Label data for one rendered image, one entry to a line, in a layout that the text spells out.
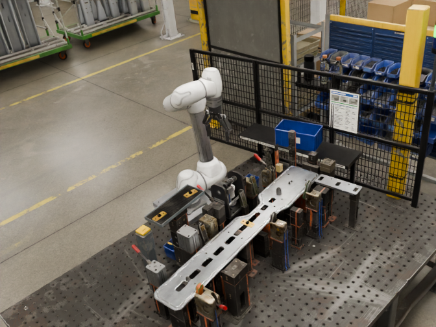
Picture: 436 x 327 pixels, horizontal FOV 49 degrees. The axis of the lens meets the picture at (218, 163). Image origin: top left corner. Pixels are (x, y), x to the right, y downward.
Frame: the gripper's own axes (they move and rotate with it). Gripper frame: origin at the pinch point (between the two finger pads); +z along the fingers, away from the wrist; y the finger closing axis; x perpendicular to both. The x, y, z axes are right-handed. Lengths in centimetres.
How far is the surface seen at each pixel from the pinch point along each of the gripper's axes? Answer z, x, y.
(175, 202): 30.1, -32.9, -9.4
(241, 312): 73, -48, 45
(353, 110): 14, 90, 42
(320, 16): 59, 413, -154
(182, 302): 46, -76, 32
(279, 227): 43, -8, 45
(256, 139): 43, 69, -23
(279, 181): 46, 34, 18
